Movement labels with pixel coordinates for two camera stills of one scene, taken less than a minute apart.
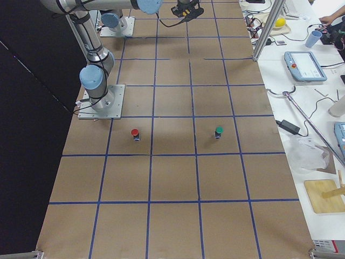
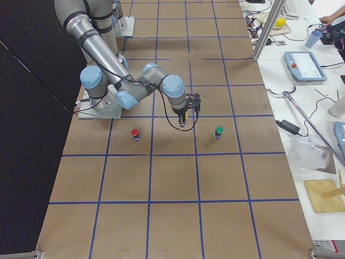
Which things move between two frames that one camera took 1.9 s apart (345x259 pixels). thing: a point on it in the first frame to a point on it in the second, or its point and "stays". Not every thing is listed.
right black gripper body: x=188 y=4 to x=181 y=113
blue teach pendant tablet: x=304 y=66 stays
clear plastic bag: x=305 y=156 stays
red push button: x=135 y=133 stays
